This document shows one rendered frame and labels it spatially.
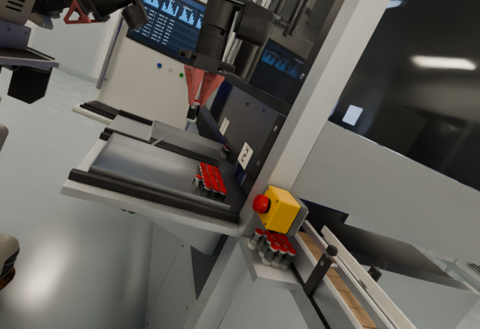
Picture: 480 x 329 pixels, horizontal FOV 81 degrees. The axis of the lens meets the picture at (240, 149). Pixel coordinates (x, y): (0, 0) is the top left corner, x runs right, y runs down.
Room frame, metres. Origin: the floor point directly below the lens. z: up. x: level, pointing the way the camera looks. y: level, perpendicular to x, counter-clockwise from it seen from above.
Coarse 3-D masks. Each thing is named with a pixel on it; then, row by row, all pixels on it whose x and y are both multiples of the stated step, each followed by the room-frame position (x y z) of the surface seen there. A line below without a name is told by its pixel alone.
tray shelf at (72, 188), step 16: (112, 128) 0.92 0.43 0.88; (128, 128) 0.99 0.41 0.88; (144, 128) 1.08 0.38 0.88; (96, 144) 0.74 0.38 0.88; (224, 176) 0.96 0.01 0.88; (64, 192) 0.50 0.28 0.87; (80, 192) 0.51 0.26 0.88; (96, 192) 0.52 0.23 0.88; (112, 192) 0.55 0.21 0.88; (240, 192) 0.88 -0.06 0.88; (128, 208) 0.54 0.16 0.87; (144, 208) 0.55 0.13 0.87; (160, 208) 0.57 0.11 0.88; (176, 208) 0.60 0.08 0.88; (240, 208) 0.76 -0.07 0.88; (192, 224) 0.59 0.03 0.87; (208, 224) 0.60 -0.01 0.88; (224, 224) 0.63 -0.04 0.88
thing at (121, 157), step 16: (112, 144) 0.79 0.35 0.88; (128, 144) 0.81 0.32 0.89; (144, 144) 0.83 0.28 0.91; (96, 160) 0.60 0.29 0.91; (112, 160) 0.69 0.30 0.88; (128, 160) 0.73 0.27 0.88; (144, 160) 0.78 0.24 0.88; (160, 160) 0.83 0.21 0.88; (176, 160) 0.86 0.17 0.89; (192, 160) 0.88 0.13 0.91; (112, 176) 0.57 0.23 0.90; (128, 176) 0.58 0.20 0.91; (144, 176) 0.68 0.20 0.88; (160, 176) 0.72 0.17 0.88; (176, 176) 0.77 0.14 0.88; (192, 176) 0.82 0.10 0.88; (176, 192) 0.62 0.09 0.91; (192, 192) 0.72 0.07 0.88; (224, 208) 0.66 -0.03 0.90
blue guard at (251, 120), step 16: (224, 96) 1.31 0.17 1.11; (240, 96) 1.09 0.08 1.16; (224, 112) 1.20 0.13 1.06; (240, 112) 1.01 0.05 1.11; (256, 112) 0.87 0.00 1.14; (272, 112) 0.76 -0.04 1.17; (240, 128) 0.94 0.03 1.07; (256, 128) 0.81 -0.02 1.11; (240, 144) 0.88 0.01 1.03; (256, 144) 0.76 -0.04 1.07
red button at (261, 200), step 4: (256, 196) 0.56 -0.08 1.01; (260, 196) 0.55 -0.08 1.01; (264, 196) 0.56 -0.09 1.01; (256, 200) 0.55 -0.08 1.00; (260, 200) 0.55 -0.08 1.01; (264, 200) 0.55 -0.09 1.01; (268, 200) 0.55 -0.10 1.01; (252, 204) 0.57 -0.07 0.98; (256, 204) 0.55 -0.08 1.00; (260, 204) 0.54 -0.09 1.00; (264, 204) 0.54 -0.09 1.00; (268, 204) 0.55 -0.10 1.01; (256, 208) 0.54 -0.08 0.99; (260, 208) 0.54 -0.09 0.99; (264, 208) 0.54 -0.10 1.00; (256, 212) 0.55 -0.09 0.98; (260, 212) 0.55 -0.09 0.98
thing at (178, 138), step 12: (156, 120) 1.15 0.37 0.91; (156, 132) 1.10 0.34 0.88; (168, 132) 1.17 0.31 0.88; (180, 132) 1.19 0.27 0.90; (168, 144) 0.93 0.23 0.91; (180, 144) 1.08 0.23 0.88; (192, 144) 1.16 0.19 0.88; (204, 144) 1.23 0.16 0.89; (216, 144) 1.25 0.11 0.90; (204, 156) 0.98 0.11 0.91; (216, 156) 1.15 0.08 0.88; (228, 168) 1.02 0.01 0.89
